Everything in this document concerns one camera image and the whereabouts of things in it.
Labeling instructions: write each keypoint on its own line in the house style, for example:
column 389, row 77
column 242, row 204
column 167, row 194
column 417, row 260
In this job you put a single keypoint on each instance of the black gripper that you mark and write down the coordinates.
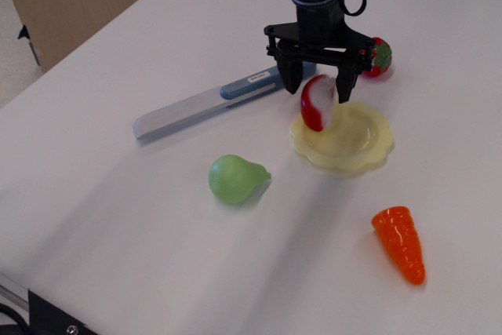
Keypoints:
column 320, row 35

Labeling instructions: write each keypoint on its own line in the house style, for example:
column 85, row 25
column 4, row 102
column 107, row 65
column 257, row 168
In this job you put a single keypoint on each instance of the red and white toy sushi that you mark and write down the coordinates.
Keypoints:
column 317, row 101

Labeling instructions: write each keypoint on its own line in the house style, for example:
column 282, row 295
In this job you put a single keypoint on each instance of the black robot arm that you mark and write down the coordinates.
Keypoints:
column 350, row 8

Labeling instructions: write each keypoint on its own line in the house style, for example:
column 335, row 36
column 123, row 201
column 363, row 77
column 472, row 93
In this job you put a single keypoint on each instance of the pale yellow toy plate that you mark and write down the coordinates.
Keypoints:
column 358, row 140

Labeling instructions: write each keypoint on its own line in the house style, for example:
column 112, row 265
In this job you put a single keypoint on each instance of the red toy strawberry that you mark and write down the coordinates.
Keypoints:
column 382, row 58

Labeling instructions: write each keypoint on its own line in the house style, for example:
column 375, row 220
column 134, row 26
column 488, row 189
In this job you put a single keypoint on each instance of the blue toy knife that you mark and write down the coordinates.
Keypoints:
column 175, row 116

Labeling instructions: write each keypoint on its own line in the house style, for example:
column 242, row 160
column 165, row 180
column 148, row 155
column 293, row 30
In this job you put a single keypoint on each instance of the green toy pear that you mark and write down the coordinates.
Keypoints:
column 232, row 179

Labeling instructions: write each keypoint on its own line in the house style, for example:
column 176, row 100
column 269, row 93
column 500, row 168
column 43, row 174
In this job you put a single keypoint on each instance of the orange toy carrot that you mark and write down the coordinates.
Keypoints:
column 396, row 231

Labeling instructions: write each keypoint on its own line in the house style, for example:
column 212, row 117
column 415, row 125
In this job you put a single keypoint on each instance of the black corner bracket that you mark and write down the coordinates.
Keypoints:
column 46, row 318

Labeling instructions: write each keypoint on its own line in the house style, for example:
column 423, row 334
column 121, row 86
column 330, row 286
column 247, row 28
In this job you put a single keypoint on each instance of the aluminium table frame rail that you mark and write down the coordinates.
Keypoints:
column 15, row 307

